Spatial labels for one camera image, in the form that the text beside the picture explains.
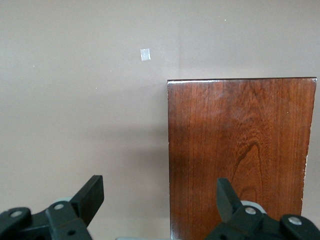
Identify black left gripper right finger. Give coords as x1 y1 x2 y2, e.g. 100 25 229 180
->
204 177 320 240

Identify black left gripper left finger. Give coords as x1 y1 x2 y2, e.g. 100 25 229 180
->
0 174 105 240

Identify dark red-brown wooden cabinet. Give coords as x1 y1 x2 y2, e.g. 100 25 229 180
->
166 76 318 240

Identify small clear tape patch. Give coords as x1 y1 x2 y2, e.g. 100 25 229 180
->
140 48 152 62

